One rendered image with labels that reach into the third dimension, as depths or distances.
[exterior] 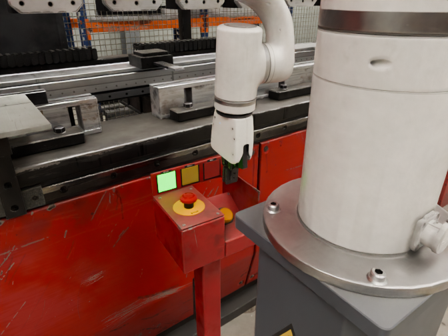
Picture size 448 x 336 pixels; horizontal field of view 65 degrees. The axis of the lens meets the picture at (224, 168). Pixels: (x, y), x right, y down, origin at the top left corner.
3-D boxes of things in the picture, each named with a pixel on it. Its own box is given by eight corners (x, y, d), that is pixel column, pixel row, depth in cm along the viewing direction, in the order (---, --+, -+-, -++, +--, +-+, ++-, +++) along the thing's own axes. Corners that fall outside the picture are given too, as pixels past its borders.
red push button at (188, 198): (185, 215, 77) (184, 201, 76) (177, 207, 80) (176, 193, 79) (201, 210, 79) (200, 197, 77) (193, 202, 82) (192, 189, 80)
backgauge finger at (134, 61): (163, 77, 107) (161, 60, 104) (129, 65, 125) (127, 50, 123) (196, 72, 113) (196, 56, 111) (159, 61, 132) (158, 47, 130)
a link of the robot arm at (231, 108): (205, 91, 72) (205, 105, 73) (229, 105, 65) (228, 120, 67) (239, 86, 76) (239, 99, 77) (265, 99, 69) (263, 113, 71)
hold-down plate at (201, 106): (178, 123, 102) (178, 113, 101) (169, 118, 106) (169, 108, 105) (257, 105, 118) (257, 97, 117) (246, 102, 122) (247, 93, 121)
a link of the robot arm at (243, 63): (250, 87, 75) (209, 89, 72) (255, 20, 68) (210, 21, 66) (267, 100, 68) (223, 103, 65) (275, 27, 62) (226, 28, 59)
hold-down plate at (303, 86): (278, 101, 124) (279, 92, 122) (267, 97, 127) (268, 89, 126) (333, 89, 139) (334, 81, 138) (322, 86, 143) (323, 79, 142)
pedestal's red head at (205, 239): (184, 275, 77) (179, 205, 69) (156, 237, 89) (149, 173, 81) (257, 244, 86) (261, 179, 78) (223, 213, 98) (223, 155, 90)
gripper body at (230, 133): (206, 100, 73) (205, 148, 79) (233, 117, 66) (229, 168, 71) (236, 95, 77) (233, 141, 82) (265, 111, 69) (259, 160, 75)
